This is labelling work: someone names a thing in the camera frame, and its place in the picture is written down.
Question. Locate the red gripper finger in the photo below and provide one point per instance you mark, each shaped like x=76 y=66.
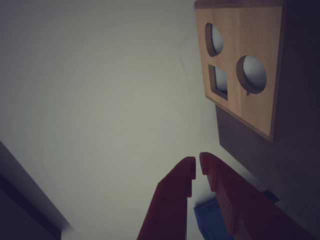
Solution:
x=167 y=215
x=250 y=212

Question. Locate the wooden shape sorter box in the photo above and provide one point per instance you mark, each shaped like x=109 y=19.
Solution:
x=250 y=30

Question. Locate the black object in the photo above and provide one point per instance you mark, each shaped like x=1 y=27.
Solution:
x=271 y=196

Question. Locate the blue block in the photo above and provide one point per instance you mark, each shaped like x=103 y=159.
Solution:
x=208 y=220

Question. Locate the dark panel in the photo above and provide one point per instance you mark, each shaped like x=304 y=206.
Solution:
x=20 y=212

